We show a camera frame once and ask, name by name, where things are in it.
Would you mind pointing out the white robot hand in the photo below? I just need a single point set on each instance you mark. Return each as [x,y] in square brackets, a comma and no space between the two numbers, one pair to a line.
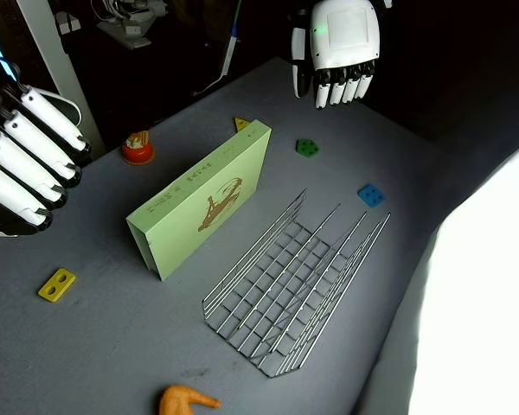
[26,155]
[346,52]

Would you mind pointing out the light green book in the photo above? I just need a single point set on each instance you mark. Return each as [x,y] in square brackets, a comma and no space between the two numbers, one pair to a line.
[199,203]

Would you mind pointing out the green pentagon block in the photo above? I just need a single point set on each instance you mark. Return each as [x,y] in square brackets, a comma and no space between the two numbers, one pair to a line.
[307,148]

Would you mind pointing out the red and orange round toy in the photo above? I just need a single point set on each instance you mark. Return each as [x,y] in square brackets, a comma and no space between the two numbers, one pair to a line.
[137,151]

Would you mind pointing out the yellow triangle block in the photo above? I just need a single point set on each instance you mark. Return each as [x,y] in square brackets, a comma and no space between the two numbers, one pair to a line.
[241,124]

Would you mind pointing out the yellow two-hole rectangular block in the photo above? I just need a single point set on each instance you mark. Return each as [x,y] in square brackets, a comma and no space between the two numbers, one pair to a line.
[57,285]

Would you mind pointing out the blue square four-hole block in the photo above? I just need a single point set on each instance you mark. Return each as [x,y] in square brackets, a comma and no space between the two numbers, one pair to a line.
[371,196]

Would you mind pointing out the white device on stand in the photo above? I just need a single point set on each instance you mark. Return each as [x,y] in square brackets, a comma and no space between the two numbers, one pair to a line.
[125,30]

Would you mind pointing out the grey table cloth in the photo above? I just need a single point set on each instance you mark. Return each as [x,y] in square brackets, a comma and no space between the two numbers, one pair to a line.
[112,328]

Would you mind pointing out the white upright post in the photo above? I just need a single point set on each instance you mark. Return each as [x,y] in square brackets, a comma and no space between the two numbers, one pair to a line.
[56,52]

